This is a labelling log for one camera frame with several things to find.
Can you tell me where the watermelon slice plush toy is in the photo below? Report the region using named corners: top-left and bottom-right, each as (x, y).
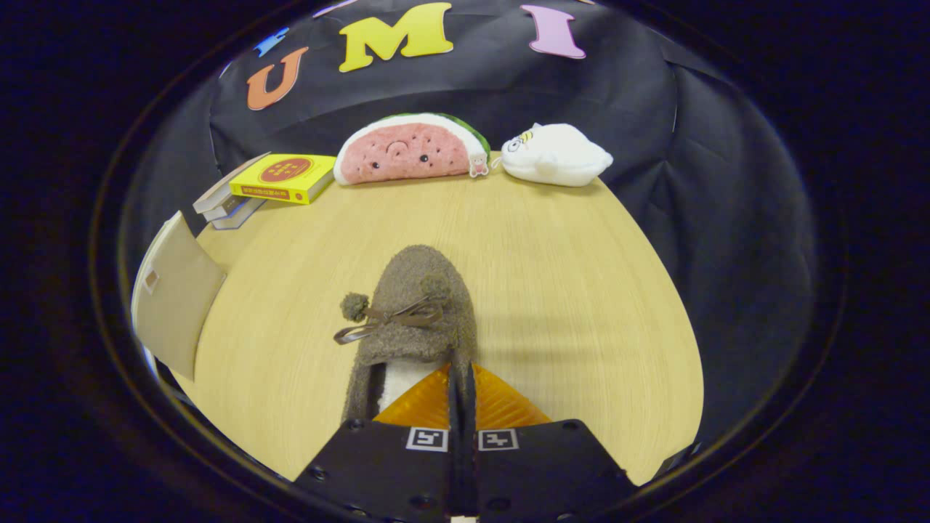
top-left (333, 113), bottom-right (491, 186)

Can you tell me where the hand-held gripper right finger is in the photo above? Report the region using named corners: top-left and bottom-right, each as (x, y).
top-left (465, 362), bottom-right (637, 523)

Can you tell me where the beige paperback book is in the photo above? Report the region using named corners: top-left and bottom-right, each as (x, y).
top-left (192, 152), bottom-right (271, 214)

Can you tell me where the dark grey book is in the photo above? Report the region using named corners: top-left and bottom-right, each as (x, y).
top-left (203, 195), bottom-right (248, 222)

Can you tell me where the yellow book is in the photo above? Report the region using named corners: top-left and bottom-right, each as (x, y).
top-left (230, 153), bottom-right (337, 206)

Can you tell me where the brown fuzzy slipper shoe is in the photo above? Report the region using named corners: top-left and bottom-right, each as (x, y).
top-left (333, 245), bottom-right (479, 426)

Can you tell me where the white plush toy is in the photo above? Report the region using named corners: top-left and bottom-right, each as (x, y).
top-left (500, 123), bottom-right (614, 187)

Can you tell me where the blue-grey book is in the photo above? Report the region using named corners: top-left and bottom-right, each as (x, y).
top-left (212, 196), bottom-right (267, 231)

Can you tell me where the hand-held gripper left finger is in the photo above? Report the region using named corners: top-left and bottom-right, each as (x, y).
top-left (294, 363), bottom-right (466, 523)

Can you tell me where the beige fabric storage box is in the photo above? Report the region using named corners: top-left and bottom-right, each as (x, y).
top-left (131, 211), bottom-right (227, 382)

